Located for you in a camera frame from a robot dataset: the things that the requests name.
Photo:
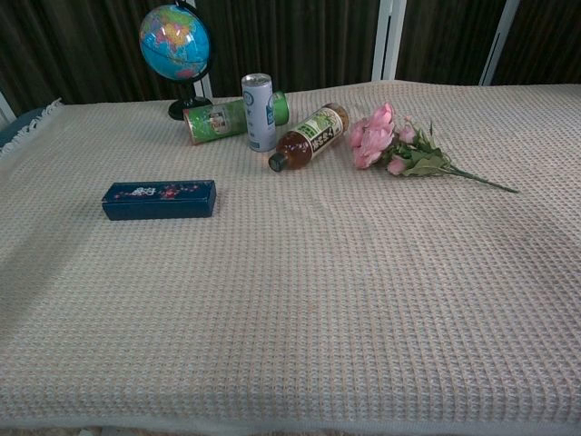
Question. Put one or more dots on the white metal frame post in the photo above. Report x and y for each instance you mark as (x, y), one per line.
(497, 45)
(4, 109)
(388, 41)
(204, 86)

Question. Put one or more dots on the blue globe on black stand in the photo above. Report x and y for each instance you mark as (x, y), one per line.
(174, 41)

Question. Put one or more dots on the dark blue floral glasses case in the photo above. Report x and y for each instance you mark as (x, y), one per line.
(159, 205)

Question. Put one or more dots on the pink artificial flower bouquet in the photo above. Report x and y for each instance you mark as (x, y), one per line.
(372, 136)

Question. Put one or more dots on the green cylindrical snack tube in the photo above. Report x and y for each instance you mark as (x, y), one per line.
(213, 120)

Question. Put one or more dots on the amber tea bottle green label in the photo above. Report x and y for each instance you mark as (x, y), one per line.
(313, 136)

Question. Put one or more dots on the white tall beverage can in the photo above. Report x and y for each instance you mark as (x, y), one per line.
(258, 113)

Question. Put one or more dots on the dark brown curtain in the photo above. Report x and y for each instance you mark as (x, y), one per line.
(295, 36)

